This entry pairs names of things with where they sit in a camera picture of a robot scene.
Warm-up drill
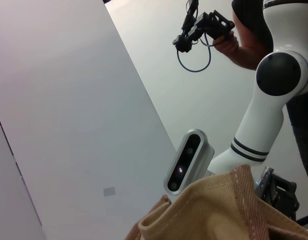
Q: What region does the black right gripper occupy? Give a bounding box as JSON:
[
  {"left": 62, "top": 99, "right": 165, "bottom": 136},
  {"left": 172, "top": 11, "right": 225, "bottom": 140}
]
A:
[{"left": 253, "top": 166, "right": 300, "bottom": 222}]

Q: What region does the khaki canvas food bag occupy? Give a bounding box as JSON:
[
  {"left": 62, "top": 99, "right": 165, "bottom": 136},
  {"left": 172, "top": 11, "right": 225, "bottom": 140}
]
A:
[{"left": 124, "top": 164, "right": 308, "bottom": 240}]

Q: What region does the black teleoperation handle device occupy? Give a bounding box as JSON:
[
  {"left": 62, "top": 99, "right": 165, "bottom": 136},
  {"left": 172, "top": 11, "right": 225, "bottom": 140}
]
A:
[{"left": 171, "top": 0, "right": 236, "bottom": 53}]

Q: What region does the person's bare hand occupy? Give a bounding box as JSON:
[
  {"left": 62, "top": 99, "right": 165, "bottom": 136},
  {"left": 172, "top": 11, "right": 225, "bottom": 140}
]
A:
[{"left": 212, "top": 31, "right": 241, "bottom": 57}]

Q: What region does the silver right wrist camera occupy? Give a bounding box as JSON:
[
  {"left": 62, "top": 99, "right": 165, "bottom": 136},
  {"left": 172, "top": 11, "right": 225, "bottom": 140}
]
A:
[{"left": 163, "top": 128, "right": 215, "bottom": 196}]

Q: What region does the dark looped device cable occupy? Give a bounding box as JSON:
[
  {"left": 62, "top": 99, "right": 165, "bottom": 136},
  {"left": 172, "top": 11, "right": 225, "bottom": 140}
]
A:
[{"left": 176, "top": 32, "right": 212, "bottom": 73}]

